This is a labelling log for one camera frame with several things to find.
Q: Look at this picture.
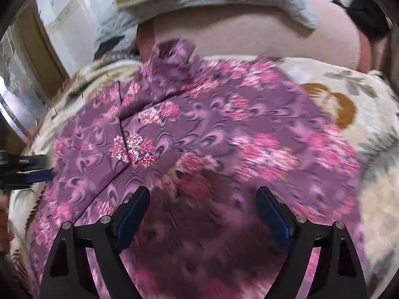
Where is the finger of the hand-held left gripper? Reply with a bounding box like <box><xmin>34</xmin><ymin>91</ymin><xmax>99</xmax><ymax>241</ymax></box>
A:
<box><xmin>0</xmin><ymin>150</ymin><xmax>48</xmax><ymax>171</ymax></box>
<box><xmin>0</xmin><ymin>168</ymin><xmax>54</xmax><ymax>190</ymax></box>

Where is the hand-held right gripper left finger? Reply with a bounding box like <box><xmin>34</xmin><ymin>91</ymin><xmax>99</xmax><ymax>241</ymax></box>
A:
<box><xmin>39</xmin><ymin>186</ymin><xmax>151</xmax><ymax>299</ymax></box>

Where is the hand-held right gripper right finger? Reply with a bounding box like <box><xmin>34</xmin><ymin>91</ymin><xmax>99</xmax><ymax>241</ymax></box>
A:
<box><xmin>256</xmin><ymin>186</ymin><xmax>367</xmax><ymax>299</ymax></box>

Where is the purple floral garment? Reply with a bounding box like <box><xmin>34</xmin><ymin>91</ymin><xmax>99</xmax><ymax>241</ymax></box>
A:
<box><xmin>31</xmin><ymin>39</ymin><xmax>367</xmax><ymax>299</ymax></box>

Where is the cream leaf-print blanket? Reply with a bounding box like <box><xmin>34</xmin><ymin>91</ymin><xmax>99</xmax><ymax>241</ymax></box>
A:
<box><xmin>8</xmin><ymin>54</ymin><xmax>399</xmax><ymax>299</ymax></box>

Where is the black cloth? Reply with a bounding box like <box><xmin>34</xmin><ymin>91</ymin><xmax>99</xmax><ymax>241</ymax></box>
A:
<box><xmin>330</xmin><ymin>0</ymin><xmax>390</xmax><ymax>41</ymax></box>

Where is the wooden door frame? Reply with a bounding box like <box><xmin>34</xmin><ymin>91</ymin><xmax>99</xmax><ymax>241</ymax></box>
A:
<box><xmin>14</xmin><ymin>1</ymin><xmax>71</xmax><ymax>100</ymax></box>

